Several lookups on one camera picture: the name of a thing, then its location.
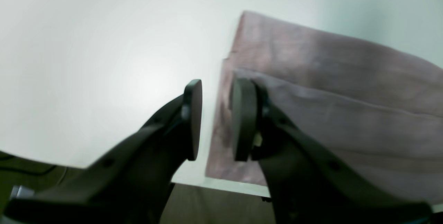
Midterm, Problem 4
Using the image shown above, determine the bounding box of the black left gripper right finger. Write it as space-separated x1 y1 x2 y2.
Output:
231 78 433 224

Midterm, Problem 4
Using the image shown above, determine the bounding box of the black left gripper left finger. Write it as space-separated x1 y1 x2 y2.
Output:
3 79 202 224

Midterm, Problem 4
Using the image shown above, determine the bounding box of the mauve T-shirt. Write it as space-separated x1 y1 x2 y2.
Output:
205 11 443 205

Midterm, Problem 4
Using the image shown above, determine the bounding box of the black looped floor cable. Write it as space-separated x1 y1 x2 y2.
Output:
0 155 57 177

